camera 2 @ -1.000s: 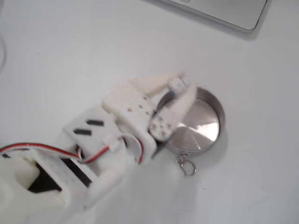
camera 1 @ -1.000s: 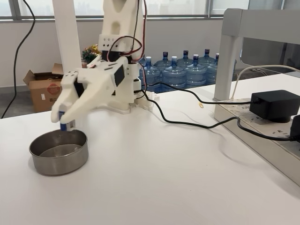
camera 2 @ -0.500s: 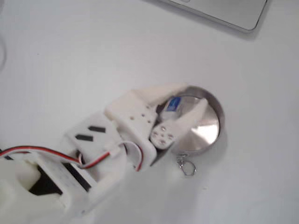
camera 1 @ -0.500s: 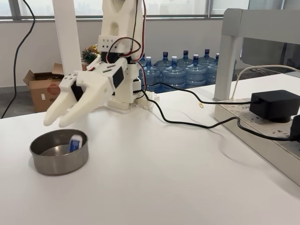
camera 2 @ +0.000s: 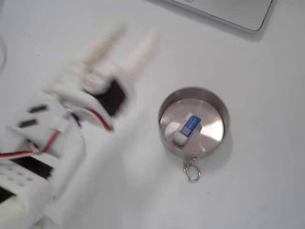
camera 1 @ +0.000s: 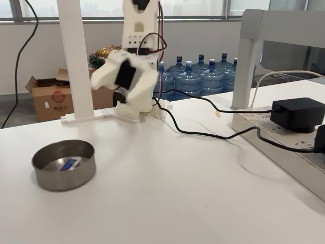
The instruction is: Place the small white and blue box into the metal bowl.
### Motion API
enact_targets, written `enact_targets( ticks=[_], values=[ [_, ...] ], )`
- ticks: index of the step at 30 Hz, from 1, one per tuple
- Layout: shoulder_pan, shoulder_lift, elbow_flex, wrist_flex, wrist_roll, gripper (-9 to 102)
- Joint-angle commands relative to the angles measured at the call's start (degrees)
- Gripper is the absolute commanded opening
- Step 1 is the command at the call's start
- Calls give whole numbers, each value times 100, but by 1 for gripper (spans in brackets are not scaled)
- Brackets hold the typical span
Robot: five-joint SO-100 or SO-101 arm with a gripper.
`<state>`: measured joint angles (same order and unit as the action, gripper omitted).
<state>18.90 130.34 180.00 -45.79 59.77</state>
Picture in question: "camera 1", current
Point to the black plug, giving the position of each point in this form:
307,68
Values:
320,139

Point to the small white and blue box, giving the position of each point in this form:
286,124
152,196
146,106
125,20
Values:
69,164

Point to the reddish closed cardboard box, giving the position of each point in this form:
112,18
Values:
101,97

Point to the yellow paper clip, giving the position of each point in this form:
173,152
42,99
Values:
217,114

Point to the large white power strip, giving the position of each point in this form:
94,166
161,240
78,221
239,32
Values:
279,152

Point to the tinsel Christmas wreath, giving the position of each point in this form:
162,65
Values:
97,57

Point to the open brown cardboard box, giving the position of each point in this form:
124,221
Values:
43,101

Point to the black power adapter brick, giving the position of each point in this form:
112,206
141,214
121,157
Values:
294,114

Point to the round metal bowl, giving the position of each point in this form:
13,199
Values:
63,181

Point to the white desk shelf riser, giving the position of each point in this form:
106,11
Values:
250,25

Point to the white camera post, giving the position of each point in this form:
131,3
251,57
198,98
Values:
73,63

